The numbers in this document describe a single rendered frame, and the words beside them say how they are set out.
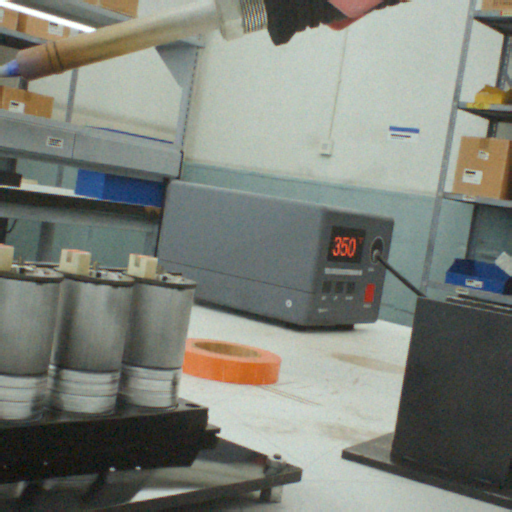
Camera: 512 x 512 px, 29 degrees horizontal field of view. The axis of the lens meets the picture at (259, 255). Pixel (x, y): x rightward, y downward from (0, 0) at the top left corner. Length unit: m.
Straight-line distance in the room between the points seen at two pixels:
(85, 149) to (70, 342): 2.91
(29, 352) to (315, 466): 0.13
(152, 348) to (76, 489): 0.07
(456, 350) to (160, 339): 0.12
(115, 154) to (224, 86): 3.20
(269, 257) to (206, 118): 5.77
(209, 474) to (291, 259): 0.44
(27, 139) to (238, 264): 2.34
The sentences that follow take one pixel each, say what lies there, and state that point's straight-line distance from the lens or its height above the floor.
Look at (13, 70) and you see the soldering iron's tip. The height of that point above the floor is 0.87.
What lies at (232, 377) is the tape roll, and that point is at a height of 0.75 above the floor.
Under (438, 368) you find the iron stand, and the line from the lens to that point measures 0.38.
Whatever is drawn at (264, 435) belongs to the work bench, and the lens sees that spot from 0.40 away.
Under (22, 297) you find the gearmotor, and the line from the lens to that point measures 0.28.
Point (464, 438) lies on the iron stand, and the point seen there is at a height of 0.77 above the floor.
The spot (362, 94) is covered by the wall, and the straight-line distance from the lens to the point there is 5.76.
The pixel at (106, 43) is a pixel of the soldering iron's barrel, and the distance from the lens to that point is 0.25.
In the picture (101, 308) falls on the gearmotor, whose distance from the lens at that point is 0.29.
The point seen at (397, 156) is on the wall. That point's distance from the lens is 5.57.
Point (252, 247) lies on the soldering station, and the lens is 0.74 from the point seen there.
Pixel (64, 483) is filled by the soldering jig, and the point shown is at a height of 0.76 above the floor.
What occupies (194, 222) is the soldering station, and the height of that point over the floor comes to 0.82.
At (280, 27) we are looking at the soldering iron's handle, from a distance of 0.25.
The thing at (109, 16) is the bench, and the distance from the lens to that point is 3.28.
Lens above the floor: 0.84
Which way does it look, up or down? 3 degrees down
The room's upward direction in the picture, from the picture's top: 9 degrees clockwise
